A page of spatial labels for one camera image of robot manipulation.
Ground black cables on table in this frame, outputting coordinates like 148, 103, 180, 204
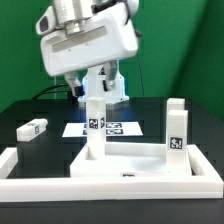
31, 83, 73, 101

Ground marker tag sheet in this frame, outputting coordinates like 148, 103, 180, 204
62, 122, 142, 137

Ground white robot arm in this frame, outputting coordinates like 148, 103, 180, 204
36, 0, 139, 105

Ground white U-shaped frame fence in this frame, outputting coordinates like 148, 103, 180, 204
0, 145, 224, 202

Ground white desk top tray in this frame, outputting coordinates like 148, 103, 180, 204
70, 142, 192, 178

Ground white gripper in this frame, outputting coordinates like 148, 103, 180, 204
41, 6, 138, 97

